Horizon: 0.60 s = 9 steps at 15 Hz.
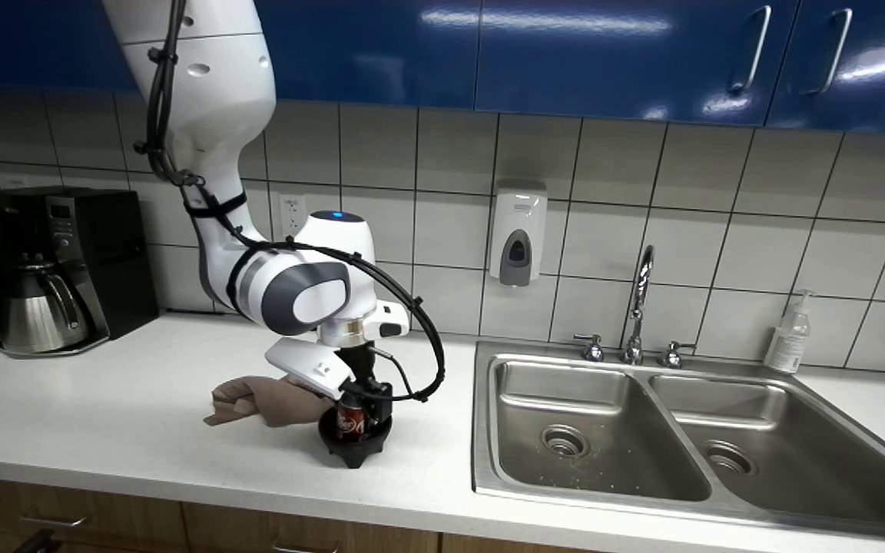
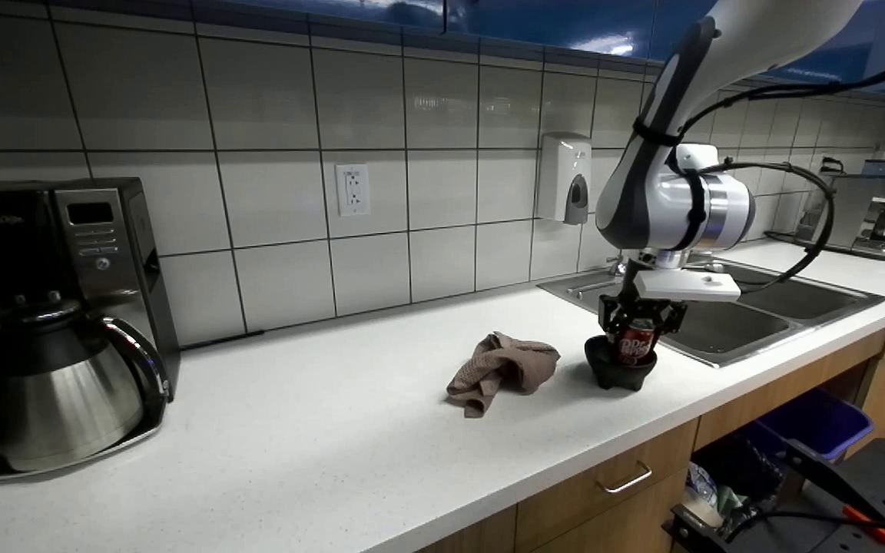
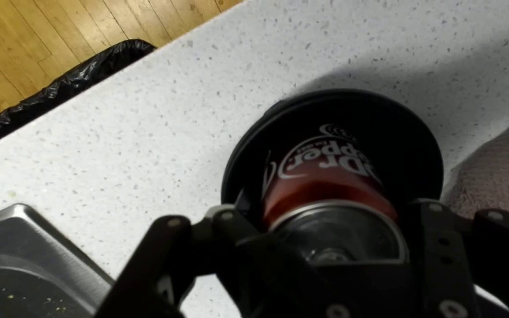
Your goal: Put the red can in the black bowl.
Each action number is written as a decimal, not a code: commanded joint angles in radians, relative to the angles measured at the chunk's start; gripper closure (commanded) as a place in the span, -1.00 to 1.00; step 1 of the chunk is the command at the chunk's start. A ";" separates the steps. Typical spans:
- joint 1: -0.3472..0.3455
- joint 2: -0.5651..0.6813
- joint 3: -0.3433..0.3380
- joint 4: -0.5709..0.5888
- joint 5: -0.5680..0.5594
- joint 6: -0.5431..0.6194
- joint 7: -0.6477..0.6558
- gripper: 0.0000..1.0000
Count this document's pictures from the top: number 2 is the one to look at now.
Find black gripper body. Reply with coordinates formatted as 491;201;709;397
615;285;689;322

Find red soda can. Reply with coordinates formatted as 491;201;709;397
619;318;662;370

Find black bowl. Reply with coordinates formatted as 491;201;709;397
581;332;662;392

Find steel double sink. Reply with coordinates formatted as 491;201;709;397
540;252;885;372

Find brown cloth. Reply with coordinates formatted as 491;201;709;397
444;330;561;421

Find black plastic bin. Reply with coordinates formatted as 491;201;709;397
689;427;786;508

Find blue plastic bin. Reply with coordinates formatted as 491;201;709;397
756;390;877;466

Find wooden base cabinet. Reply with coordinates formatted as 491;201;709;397
414;322;885;553

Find silver espresso machine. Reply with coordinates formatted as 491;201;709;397
765;153;885;263

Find blue upper cabinet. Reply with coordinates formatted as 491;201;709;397
177;0;885;105

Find black coffee maker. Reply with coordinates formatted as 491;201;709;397
0;175;181;484

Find steel coffee carafe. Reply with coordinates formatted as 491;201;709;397
0;305;173;475

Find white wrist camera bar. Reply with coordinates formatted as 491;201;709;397
631;254;743;305

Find white wall soap dispenser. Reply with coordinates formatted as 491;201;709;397
536;134;595;226

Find metal drawer handle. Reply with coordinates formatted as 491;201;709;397
595;462;658;502

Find orange handled tool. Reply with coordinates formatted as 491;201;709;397
840;504;885;548

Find white wall outlet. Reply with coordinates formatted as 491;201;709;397
336;162;374;220

